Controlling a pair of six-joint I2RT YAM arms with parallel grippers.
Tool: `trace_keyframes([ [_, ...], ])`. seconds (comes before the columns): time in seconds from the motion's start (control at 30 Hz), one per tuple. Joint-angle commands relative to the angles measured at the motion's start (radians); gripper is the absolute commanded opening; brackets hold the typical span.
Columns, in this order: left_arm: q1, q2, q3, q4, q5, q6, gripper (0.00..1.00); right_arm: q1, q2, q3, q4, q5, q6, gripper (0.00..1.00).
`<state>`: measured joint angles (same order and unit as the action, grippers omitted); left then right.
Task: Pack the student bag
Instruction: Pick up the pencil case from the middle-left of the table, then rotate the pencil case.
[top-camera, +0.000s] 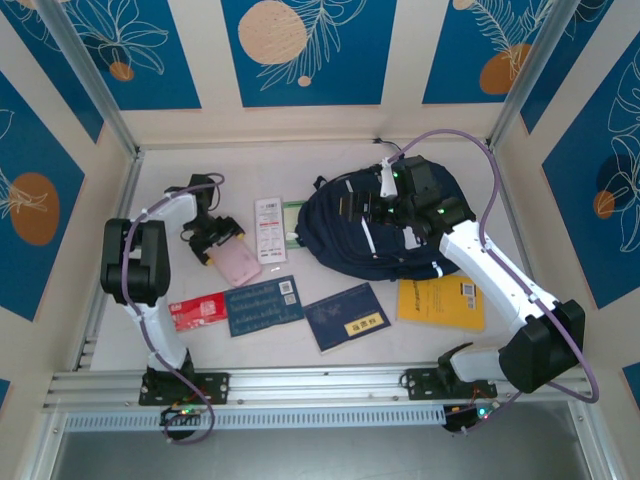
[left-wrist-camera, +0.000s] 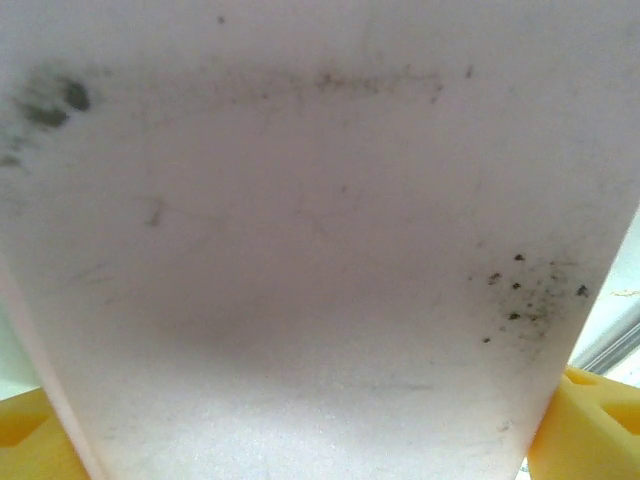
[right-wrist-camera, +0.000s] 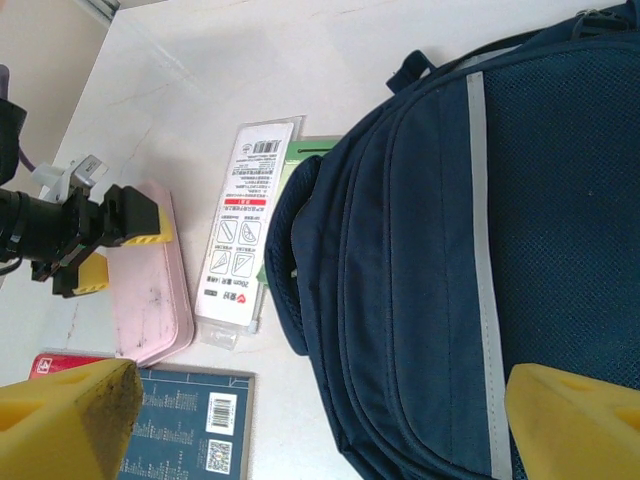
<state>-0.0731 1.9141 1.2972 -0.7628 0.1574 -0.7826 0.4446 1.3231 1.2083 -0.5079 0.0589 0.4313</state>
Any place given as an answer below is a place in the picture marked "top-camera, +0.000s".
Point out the aluminium frame rail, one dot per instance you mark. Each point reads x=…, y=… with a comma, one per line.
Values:
x=320, y=387

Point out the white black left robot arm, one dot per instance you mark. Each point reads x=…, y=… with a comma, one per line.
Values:
x=160, y=325

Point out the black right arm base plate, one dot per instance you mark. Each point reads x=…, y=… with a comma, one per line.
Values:
x=425, y=382

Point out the pink pencil case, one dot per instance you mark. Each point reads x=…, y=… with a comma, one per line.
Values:
x=237, y=265

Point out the green stationery pack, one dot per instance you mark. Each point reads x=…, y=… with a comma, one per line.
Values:
x=295, y=225

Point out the yellow book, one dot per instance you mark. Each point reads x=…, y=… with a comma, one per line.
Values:
x=435, y=302

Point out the white stationery pack red print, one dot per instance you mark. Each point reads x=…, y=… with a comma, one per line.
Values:
x=271, y=230

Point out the grey metal sheet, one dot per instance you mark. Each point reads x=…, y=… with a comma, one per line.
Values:
x=320, y=457

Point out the navy blue backpack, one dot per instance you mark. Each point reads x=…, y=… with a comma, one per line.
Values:
x=350, y=250

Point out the dark blue notebook QR codes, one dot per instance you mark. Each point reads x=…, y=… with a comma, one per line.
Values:
x=262, y=307

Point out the red packet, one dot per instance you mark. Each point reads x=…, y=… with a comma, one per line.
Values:
x=197, y=312

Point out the aluminium frame post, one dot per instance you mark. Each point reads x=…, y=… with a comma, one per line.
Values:
x=85, y=75
x=537, y=75

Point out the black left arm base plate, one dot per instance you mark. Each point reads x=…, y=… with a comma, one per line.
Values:
x=215, y=387

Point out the aluminium table side rail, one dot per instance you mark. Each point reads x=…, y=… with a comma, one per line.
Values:
x=117, y=200
x=520, y=230

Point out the navy notebook yellow label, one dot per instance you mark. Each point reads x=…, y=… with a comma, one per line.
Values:
x=345, y=320

